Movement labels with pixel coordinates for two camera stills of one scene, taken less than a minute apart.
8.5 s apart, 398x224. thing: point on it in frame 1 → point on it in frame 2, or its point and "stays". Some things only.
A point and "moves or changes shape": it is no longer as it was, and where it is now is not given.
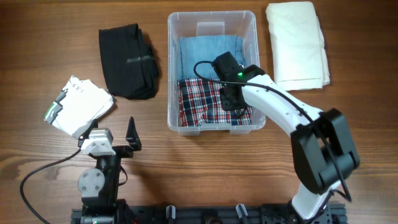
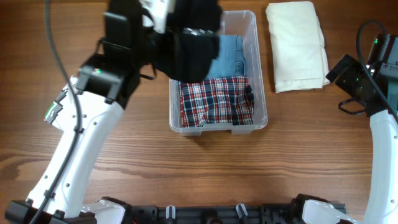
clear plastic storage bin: [194, 40] stays
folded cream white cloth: [298, 46] stays
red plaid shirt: [200, 105] stays
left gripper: [134, 141] → [171, 21]
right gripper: [226, 102] → [354, 67]
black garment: [129, 66] moves or changes shape
